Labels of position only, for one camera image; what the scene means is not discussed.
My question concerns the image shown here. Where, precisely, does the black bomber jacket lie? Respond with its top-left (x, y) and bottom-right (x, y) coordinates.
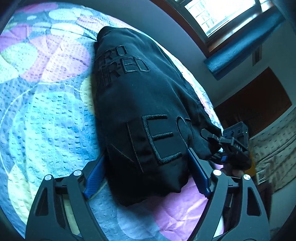
top-left (94, 26), bottom-right (222, 206)

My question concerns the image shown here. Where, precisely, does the person's right hand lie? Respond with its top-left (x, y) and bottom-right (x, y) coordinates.
top-left (220, 168), bottom-right (244, 178)

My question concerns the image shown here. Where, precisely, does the patterned grey cloth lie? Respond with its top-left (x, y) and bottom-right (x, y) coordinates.
top-left (249, 109), bottom-right (295, 192)

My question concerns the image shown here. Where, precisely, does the dark wooden cabinet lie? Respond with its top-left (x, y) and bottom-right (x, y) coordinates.
top-left (214, 67), bottom-right (292, 137)

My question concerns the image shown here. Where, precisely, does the blue curtain right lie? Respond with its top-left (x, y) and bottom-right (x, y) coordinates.
top-left (204, 8), bottom-right (285, 80)

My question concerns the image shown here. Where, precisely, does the floral quilted bedspread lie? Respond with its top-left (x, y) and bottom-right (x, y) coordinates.
top-left (0, 1), bottom-right (224, 241)

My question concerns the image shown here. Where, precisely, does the wooden framed window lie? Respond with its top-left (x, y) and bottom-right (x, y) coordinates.
top-left (152, 1), bottom-right (276, 58)

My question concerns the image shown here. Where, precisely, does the black camera box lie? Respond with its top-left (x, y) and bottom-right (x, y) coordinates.
top-left (223, 121), bottom-right (249, 148)

